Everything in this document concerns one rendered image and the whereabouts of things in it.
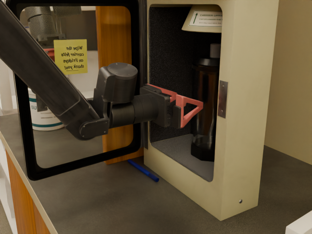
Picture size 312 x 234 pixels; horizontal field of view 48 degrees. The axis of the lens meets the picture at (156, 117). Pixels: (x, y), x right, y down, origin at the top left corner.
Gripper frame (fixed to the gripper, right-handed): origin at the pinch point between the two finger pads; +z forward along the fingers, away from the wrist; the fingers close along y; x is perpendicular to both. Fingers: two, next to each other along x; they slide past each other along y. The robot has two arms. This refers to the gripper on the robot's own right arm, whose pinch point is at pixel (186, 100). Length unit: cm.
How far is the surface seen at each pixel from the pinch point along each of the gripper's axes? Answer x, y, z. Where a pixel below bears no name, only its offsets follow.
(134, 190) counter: 22.3, 5.6, -10.7
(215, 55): -9.9, -1.3, 6.9
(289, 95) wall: 5.3, 3.8, 41.4
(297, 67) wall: -3.3, 2.2, 41.4
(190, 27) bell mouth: -16.1, -1.0, -0.2
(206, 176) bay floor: 14.7, -9.2, -0.7
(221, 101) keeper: -3.2, -13.2, -1.7
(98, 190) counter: 22.3, 10.3, -18.2
